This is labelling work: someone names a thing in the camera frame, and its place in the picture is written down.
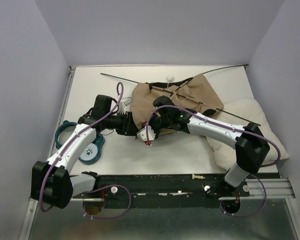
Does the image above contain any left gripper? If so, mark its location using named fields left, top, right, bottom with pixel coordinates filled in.
left=104, top=110, right=140, bottom=136

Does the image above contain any beige pet tent fabric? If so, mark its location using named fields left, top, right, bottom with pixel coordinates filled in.
left=129, top=74, right=224, bottom=129

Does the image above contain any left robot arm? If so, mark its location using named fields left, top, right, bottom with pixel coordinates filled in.
left=30, top=95, right=138, bottom=212

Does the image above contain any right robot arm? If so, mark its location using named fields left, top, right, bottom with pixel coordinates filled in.
left=144, top=96, right=270, bottom=196

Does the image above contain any white pompom toy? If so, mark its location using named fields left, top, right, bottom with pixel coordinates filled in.
left=165, top=75, right=175, bottom=83

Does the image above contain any teal double bowl stand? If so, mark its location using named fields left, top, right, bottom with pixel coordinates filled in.
left=54, top=119, right=106, bottom=166

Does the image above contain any cream chess piece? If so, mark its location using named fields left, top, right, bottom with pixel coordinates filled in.
left=191, top=174, right=205, bottom=180

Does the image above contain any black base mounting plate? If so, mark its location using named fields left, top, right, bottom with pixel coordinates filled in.
left=79, top=173, right=250, bottom=209

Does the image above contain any white fluffy pillow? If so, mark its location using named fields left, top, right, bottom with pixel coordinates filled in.
left=204, top=97, right=290, bottom=172

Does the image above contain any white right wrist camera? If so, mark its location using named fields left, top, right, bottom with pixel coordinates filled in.
left=136, top=126, right=156, bottom=147

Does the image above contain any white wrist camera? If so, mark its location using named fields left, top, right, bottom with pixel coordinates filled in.
left=117, top=96, right=132, bottom=114
left=136, top=126, right=156, bottom=147

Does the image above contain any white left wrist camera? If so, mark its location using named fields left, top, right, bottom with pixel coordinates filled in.
left=117, top=96, right=132, bottom=114

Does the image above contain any aluminium rail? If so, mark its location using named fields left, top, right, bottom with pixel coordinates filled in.
left=70, top=175, right=295, bottom=201

